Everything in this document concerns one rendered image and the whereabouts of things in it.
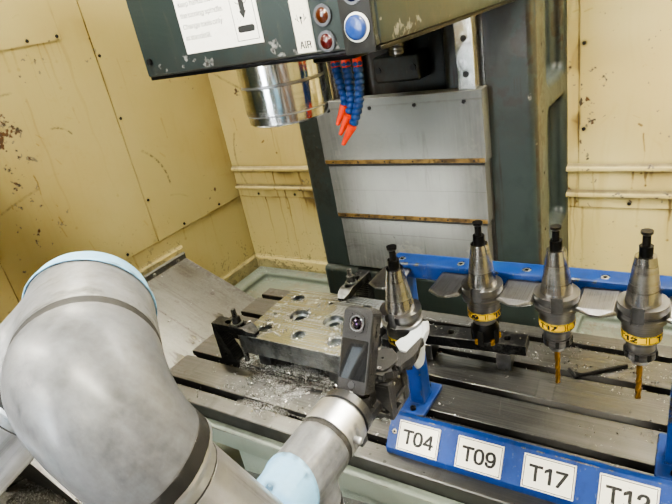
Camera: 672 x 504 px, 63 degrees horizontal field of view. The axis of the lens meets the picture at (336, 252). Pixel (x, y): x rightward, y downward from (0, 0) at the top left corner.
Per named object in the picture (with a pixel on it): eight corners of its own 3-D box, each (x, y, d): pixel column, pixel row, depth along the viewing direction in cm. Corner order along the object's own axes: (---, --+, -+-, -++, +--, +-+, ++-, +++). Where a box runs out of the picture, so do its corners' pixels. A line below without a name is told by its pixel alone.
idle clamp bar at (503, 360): (526, 372, 113) (525, 347, 110) (408, 356, 126) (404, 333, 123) (529, 358, 117) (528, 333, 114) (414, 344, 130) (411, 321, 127)
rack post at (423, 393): (424, 420, 107) (404, 286, 94) (399, 413, 109) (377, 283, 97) (443, 388, 114) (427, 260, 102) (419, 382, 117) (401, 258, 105)
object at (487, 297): (509, 289, 87) (508, 276, 86) (495, 309, 83) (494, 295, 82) (471, 284, 91) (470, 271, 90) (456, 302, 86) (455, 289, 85)
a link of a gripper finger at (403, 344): (429, 346, 87) (392, 379, 81) (425, 314, 84) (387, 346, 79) (446, 352, 85) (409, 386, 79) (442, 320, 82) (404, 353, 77)
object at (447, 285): (457, 300, 85) (457, 296, 85) (425, 296, 88) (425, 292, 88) (472, 279, 90) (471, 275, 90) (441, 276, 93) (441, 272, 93)
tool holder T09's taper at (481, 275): (500, 277, 86) (498, 238, 83) (490, 291, 83) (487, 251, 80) (473, 274, 88) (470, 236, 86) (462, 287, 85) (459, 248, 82)
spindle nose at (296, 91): (347, 105, 107) (336, 40, 102) (292, 128, 96) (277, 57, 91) (287, 108, 117) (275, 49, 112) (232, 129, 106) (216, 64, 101)
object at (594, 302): (615, 321, 73) (615, 316, 73) (573, 316, 76) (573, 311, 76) (622, 295, 79) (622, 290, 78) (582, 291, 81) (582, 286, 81)
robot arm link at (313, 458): (257, 528, 64) (237, 475, 61) (308, 459, 72) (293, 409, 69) (312, 552, 60) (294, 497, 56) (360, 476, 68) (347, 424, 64)
